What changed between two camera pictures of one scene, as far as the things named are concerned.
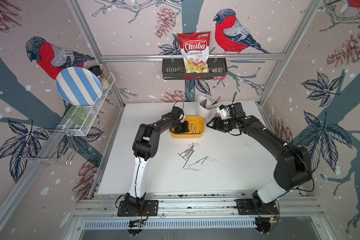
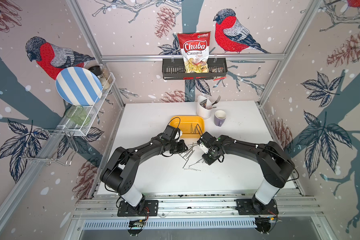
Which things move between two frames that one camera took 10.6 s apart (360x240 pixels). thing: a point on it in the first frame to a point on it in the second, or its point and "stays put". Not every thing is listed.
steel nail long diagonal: (197, 161) stays put
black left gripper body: (181, 127) to (178, 147)
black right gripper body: (227, 124) to (209, 157)
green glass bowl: (76, 115) stays put
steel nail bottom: (192, 169) stays put
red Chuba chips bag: (195, 47) stays put
